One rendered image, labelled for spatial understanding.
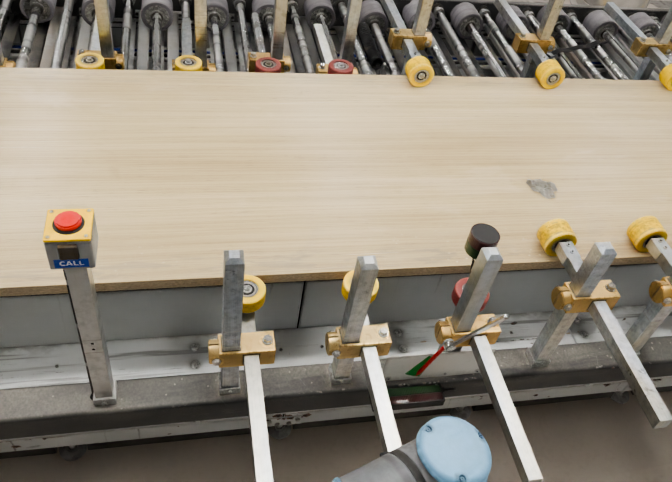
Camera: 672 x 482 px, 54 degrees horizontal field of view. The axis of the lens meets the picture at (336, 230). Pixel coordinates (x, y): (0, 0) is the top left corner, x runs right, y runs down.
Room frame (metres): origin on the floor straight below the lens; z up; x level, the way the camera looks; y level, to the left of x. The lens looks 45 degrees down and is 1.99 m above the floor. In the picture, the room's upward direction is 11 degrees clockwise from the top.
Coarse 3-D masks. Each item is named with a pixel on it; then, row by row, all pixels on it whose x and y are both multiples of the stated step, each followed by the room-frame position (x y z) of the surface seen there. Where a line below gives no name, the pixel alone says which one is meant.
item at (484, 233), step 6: (474, 228) 0.97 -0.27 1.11; (480, 228) 0.97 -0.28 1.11; (486, 228) 0.97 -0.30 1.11; (492, 228) 0.98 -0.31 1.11; (474, 234) 0.95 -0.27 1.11; (480, 234) 0.95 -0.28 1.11; (486, 234) 0.96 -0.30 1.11; (492, 234) 0.96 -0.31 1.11; (498, 234) 0.96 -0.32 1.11; (480, 240) 0.94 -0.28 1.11; (486, 240) 0.94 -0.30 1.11; (492, 240) 0.94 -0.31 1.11
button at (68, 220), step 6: (60, 216) 0.68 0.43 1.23; (66, 216) 0.68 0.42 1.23; (72, 216) 0.69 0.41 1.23; (78, 216) 0.69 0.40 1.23; (54, 222) 0.67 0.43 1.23; (60, 222) 0.67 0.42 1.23; (66, 222) 0.67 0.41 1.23; (72, 222) 0.67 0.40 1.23; (78, 222) 0.68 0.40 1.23; (60, 228) 0.66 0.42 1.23; (66, 228) 0.66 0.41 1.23; (72, 228) 0.66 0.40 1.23
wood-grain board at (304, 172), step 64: (0, 128) 1.23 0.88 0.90; (64, 128) 1.28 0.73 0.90; (128, 128) 1.32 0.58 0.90; (192, 128) 1.38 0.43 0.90; (256, 128) 1.43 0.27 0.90; (320, 128) 1.48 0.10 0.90; (384, 128) 1.54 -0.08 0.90; (448, 128) 1.60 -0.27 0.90; (512, 128) 1.67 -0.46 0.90; (576, 128) 1.73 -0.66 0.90; (640, 128) 1.80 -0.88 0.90; (0, 192) 1.01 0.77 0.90; (64, 192) 1.05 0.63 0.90; (128, 192) 1.09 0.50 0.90; (192, 192) 1.13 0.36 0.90; (256, 192) 1.18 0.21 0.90; (320, 192) 1.22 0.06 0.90; (384, 192) 1.27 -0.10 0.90; (448, 192) 1.32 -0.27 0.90; (512, 192) 1.37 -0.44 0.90; (576, 192) 1.42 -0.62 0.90; (640, 192) 1.48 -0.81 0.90; (0, 256) 0.84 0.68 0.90; (128, 256) 0.90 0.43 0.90; (192, 256) 0.94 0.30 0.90; (256, 256) 0.97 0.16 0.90; (320, 256) 1.01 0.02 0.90; (384, 256) 1.05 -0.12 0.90; (448, 256) 1.09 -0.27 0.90; (512, 256) 1.13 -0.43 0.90; (640, 256) 1.22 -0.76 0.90
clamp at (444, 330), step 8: (440, 320) 0.93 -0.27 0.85; (448, 320) 0.92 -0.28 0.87; (480, 320) 0.94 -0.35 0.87; (440, 328) 0.90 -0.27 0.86; (448, 328) 0.90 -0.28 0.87; (472, 328) 0.91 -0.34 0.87; (496, 328) 0.92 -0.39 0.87; (440, 336) 0.89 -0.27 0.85; (448, 336) 0.89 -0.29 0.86; (456, 336) 0.89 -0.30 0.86; (488, 336) 0.91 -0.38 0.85; (496, 336) 0.92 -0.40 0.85; (464, 344) 0.90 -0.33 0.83
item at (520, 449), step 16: (480, 336) 0.90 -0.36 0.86; (480, 352) 0.86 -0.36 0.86; (480, 368) 0.83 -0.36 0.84; (496, 368) 0.83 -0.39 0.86; (496, 384) 0.79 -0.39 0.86; (496, 400) 0.75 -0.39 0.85; (512, 416) 0.72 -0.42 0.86; (512, 432) 0.68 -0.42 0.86; (512, 448) 0.66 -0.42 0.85; (528, 448) 0.65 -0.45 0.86; (528, 464) 0.62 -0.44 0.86; (528, 480) 0.59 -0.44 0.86
